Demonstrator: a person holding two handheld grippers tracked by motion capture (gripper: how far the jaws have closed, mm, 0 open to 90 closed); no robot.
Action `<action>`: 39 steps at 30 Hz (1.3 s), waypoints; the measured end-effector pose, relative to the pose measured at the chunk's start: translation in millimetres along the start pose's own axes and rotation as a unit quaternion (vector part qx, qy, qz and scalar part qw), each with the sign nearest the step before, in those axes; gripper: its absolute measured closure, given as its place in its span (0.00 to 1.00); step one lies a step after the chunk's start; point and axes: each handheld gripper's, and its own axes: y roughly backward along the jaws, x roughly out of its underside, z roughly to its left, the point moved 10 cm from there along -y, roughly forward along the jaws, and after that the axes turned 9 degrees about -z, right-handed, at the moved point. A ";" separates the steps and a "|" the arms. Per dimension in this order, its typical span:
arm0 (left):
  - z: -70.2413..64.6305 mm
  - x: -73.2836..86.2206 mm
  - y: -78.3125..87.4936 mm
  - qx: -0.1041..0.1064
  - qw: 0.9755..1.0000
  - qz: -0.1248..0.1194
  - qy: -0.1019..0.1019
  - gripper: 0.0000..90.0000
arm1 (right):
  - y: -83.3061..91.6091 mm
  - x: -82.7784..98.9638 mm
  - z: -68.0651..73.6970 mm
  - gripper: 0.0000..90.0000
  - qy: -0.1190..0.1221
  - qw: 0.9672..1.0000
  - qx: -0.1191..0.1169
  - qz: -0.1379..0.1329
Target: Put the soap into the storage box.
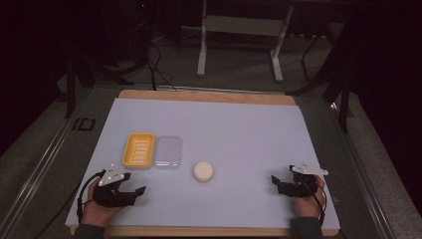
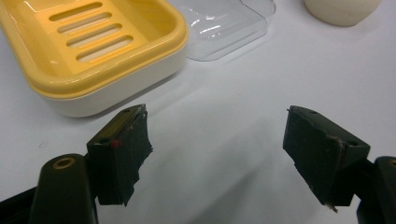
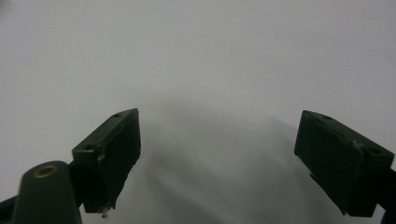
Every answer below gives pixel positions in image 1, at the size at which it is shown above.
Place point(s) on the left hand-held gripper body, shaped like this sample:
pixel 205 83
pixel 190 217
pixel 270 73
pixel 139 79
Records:
pixel 111 195

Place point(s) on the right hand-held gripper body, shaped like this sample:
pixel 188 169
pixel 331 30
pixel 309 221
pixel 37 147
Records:
pixel 298 186

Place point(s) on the person's right hand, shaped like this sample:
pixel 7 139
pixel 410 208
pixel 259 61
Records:
pixel 308 204

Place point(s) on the person's left hand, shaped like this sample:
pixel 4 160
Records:
pixel 96 212

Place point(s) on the yellow soap dish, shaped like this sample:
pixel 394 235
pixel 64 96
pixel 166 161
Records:
pixel 138 151

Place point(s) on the clear plastic container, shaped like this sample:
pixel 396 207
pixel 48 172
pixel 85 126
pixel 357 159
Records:
pixel 168 152

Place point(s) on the white table mat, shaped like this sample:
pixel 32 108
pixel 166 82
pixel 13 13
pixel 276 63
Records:
pixel 239 139

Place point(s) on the round white soap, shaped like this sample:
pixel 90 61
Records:
pixel 203 172

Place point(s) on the black metal stand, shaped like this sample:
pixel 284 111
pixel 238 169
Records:
pixel 71 86
pixel 343 99

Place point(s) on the white metal stand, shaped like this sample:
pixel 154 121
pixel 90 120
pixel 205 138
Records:
pixel 245 26

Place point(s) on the metal floor rail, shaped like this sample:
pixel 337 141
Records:
pixel 365 186
pixel 40 162

